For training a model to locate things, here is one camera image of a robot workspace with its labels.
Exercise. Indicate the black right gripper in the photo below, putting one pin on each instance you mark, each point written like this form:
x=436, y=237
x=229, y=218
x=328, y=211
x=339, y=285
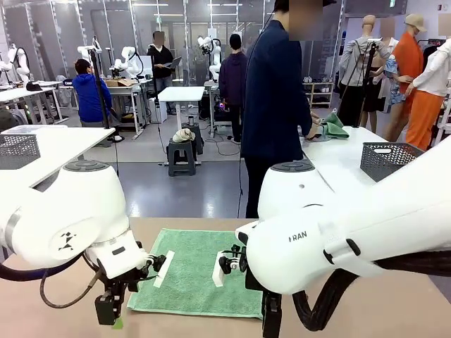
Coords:
x=271, y=303

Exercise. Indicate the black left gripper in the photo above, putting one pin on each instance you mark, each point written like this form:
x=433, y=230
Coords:
x=114, y=285

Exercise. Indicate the green terry towel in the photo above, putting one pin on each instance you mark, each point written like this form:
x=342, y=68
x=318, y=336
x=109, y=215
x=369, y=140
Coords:
x=336, y=130
x=190, y=274

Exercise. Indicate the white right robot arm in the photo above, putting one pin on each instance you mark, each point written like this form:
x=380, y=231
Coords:
x=352, y=218

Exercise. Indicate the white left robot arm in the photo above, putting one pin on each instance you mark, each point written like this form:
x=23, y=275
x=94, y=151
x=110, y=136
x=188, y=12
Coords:
x=70, y=211

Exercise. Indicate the navy-sleeved right forearm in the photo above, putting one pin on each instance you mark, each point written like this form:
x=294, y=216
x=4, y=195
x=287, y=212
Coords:
x=304, y=118

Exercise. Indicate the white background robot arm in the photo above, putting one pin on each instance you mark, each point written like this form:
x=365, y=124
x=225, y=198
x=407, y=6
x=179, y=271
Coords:
x=84, y=52
x=132, y=63
x=21, y=63
x=215, y=56

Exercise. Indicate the grey mesh basket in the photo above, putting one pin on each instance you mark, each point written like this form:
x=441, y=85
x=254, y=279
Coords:
x=19, y=148
x=387, y=162

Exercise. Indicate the person's right hand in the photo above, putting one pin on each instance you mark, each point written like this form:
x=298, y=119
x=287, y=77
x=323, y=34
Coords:
x=312, y=133

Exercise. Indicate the person's left hand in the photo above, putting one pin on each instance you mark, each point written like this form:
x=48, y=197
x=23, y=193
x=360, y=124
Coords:
x=317, y=120

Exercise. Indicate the grey plastic step stool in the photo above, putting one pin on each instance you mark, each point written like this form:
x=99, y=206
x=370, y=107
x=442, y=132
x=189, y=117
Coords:
x=183, y=147

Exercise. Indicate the beige cloth bundle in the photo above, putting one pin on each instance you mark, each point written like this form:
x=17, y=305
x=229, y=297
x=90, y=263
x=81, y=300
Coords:
x=183, y=135

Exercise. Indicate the dark grey stool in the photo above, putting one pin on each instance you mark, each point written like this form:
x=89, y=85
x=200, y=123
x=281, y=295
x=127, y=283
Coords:
x=199, y=137

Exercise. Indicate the metal tumbler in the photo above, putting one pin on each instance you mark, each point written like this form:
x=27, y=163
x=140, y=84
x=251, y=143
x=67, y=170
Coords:
x=191, y=121

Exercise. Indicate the black-haired lab worker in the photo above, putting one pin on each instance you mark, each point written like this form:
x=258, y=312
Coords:
x=89, y=98

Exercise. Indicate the black tripod stand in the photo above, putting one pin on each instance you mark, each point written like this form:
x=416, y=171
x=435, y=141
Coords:
x=99, y=88
x=155, y=95
x=368, y=67

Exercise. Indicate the cardboard box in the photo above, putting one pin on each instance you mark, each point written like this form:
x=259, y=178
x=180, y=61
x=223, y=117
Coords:
x=121, y=83

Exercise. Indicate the white standing desk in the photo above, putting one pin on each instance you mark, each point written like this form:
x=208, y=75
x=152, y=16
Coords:
x=181, y=93

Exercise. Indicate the white lab table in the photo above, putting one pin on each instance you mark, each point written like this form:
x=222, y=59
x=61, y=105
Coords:
x=21, y=93

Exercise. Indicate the wooden shoe shelf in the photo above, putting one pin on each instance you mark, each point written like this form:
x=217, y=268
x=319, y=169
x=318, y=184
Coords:
x=319, y=95

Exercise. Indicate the person in navy jacket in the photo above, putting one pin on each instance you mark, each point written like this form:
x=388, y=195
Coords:
x=271, y=88

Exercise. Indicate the black cap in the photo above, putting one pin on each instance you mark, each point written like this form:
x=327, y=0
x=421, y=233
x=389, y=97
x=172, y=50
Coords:
x=33, y=86

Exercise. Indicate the person in purple hoodie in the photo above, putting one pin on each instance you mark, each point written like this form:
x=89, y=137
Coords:
x=232, y=81

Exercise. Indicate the person in black top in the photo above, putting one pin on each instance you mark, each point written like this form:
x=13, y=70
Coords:
x=160, y=60

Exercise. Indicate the grey laptop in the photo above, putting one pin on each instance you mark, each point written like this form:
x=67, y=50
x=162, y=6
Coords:
x=172, y=62

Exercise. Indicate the mannequin in grey shirt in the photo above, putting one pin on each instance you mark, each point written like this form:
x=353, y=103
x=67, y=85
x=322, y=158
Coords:
x=356, y=60

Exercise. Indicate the mannequin in orange jacket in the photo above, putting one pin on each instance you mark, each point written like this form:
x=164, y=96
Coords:
x=408, y=60

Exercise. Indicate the mannequin in white shirt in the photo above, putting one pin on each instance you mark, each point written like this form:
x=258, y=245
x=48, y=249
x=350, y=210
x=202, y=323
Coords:
x=435, y=70

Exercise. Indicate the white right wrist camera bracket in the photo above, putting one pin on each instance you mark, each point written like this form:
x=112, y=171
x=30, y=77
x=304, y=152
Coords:
x=219, y=276

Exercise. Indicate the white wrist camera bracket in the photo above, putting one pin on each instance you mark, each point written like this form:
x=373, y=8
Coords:
x=219, y=276
x=165, y=269

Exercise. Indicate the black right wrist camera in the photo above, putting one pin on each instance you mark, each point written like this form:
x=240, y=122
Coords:
x=232, y=262

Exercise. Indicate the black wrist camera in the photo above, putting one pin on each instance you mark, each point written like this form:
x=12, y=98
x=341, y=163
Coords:
x=232, y=262
x=158, y=262

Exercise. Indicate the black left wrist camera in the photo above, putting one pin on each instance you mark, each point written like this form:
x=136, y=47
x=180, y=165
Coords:
x=158, y=262

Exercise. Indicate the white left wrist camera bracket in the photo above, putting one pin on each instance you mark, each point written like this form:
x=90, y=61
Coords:
x=165, y=269

